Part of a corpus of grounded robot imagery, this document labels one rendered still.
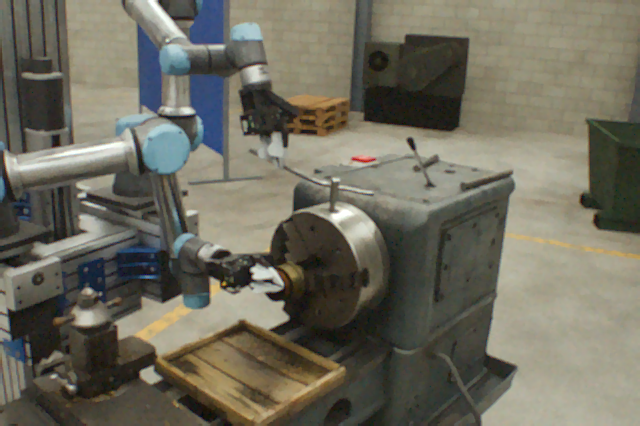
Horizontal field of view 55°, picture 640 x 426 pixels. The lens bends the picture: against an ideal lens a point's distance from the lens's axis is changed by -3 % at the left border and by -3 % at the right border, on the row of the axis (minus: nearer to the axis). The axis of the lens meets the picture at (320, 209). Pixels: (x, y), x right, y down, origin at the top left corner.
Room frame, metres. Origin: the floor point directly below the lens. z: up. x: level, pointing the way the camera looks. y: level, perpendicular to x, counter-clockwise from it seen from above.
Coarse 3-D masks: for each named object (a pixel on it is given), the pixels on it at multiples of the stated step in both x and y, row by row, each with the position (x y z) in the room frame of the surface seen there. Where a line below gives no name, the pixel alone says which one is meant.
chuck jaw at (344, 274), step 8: (312, 272) 1.40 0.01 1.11; (320, 272) 1.40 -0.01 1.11; (328, 272) 1.40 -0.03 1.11; (336, 272) 1.39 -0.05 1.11; (344, 272) 1.39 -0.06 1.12; (352, 272) 1.39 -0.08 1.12; (360, 272) 1.39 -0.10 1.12; (304, 280) 1.39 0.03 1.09; (312, 280) 1.38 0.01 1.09; (320, 280) 1.38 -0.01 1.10; (328, 280) 1.38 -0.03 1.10; (336, 280) 1.38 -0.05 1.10; (344, 280) 1.36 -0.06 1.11; (352, 280) 1.38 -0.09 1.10; (360, 280) 1.38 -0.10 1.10; (304, 288) 1.39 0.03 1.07; (312, 288) 1.38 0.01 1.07; (320, 288) 1.38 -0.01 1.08; (328, 288) 1.38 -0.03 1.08; (336, 288) 1.37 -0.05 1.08; (344, 288) 1.36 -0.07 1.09
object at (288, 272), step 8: (280, 264) 1.43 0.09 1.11; (288, 264) 1.41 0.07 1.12; (280, 272) 1.37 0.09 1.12; (288, 272) 1.38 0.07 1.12; (296, 272) 1.39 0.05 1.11; (304, 272) 1.42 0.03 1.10; (288, 280) 1.36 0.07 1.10; (296, 280) 1.37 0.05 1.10; (288, 288) 1.35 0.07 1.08; (296, 288) 1.37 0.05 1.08; (272, 296) 1.37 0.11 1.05; (280, 296) 1.35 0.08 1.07; (288, 296) 1.37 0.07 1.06; (296, 296) 1.39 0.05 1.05
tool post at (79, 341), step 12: (108, 324) 1.10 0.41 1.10; (72, 336) 1.07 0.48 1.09; (84, 336) 1.04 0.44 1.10; (96, 336) 1.05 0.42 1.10; (108, 336) 1.07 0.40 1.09; (72, 348) 1.07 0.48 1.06; (84, 348) 1.04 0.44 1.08; (96, 348) 1.05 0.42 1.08; (108, 348) 1.07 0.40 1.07; (84, 360) 1.04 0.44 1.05; (96, 360) 1.05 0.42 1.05; (108, 360) 1.07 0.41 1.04
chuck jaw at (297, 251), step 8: (288, 224) 1.50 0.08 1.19; (280, 232) 1.50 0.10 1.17; (288, 232) 1.48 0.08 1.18; (296, 232) 1.50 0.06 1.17; (280, 240) 1.49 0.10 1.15; (288, 240) 1.47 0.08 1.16; (296, 240) 1.48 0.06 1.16; (280, 248) 1.47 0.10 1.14; (288, 248) 1.45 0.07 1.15; (296, 248) 1.47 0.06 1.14; (304, 248) 1.48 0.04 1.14; (280, 256) 1.47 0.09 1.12; (288, 256) 1.43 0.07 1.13; (296, 256) 1.45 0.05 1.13; (304, 256) 1.47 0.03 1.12; (296, 264) 1.45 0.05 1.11
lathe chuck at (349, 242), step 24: (312, 216) 1.48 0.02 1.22; (336, 216) 1.47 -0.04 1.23; (312, 240) 1.48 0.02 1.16; (336, 240) 1.43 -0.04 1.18; (360, 240) 1.43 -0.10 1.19; (312, 264) 1.54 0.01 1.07; (336, 264) 1.43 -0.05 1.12; (360, 264) 1.39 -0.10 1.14; (360, 288) 1.38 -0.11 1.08; (312, 312) 1.47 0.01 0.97; (336, 312) 1.42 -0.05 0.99; (360, 312) 1.41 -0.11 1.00
